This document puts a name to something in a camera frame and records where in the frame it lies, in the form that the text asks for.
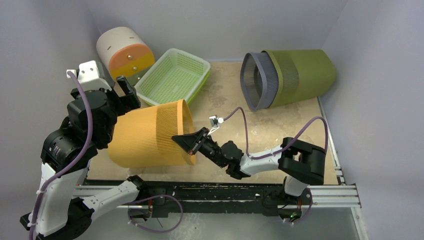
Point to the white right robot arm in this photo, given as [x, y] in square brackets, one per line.
[303, 162]

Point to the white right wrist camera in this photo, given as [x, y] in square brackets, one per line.
[215, 122]

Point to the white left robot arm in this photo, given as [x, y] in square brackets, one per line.
[66, 155]

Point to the grey slatted waste basket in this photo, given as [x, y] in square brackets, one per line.
[259, 80]

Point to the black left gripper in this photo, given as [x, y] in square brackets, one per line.
[131, 100]

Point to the light green mesh tray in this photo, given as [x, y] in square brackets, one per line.
[176, 75]

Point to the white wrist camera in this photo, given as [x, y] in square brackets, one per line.
[92, 75]
[215, 122]

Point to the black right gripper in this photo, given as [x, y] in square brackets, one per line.
[200, 141]

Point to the yellow slatted waste basket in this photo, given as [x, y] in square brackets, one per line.
[143, 137]

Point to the white drawer cabinet coloured fronts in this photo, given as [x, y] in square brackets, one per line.
[123, 53]

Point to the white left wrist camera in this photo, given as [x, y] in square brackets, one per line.
[92, 75]

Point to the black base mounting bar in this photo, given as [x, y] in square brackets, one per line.
[267, 199]

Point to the aluminium frame rail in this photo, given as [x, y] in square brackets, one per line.
[326, 196]

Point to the olive green waste basket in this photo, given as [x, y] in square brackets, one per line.
[302, 74]

